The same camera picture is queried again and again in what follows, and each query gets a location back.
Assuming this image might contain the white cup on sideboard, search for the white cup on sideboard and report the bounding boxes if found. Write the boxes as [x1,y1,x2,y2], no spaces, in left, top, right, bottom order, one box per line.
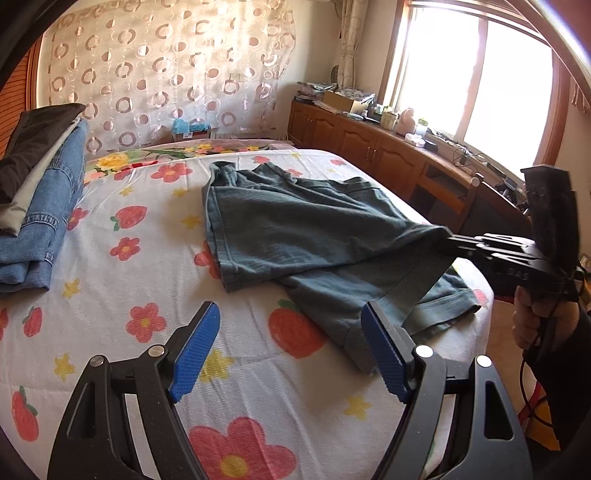
[380,110,399,131]

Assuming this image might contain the window with wooden frame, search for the window with wooden frame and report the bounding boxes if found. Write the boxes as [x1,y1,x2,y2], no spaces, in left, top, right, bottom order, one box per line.
[380,1,570,183]

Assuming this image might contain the folded beige garment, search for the folded beige garment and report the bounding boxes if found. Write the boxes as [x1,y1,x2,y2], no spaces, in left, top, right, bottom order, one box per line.
[0,116,80,237]

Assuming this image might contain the wooden sideboard cabinet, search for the wooden sideboard cabinet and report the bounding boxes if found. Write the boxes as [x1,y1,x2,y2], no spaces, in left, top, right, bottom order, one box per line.
[287,100,532,237]

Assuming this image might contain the cardboard box on sideboard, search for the cardboard box on sideboard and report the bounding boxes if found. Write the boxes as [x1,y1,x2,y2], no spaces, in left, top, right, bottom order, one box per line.
[322,92,372,114]

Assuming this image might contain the teal blue shorts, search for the teal blue shorts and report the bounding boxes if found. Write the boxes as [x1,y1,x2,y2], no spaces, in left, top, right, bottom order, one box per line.
[202,161,480,375]

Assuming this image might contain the white floral bed sheet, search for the white floral bed sheet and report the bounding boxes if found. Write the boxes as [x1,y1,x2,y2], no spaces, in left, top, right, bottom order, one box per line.
[1,153,403,479]

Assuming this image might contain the pink figurine on sideboard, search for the pink figurine on sideboard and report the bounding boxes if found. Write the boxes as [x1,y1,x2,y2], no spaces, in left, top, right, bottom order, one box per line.
[396,108,416,137]

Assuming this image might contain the folded dark garment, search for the folded dark garment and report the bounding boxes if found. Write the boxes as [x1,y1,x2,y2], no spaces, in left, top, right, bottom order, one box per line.
[0,103,85,205]

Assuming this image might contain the person's right hand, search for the person's right hand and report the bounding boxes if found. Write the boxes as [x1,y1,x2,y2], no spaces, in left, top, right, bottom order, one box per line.
[512,286,580,350]

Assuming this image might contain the wooden louvred wardrobe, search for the wooden louvred wardrobe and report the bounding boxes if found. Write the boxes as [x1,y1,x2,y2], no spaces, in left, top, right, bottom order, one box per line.
[0,38,42,157]

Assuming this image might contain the sheer circle-pattern curtain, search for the sheer circle-pattern curtain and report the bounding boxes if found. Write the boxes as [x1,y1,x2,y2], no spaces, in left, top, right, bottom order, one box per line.
[37,0,296,158]

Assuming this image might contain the blue item at bedhead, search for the blue item at bedhead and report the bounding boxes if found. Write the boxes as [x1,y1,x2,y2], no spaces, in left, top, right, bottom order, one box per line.
[171,118,211,142]

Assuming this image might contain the folded blue jeans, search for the folded blue jeans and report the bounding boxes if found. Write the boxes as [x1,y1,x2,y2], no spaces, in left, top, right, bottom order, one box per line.
[1,120,87,295]

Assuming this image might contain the beige window drape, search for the beige window drape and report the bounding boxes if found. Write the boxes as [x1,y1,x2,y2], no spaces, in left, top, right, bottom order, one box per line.
[334,0,370,88]

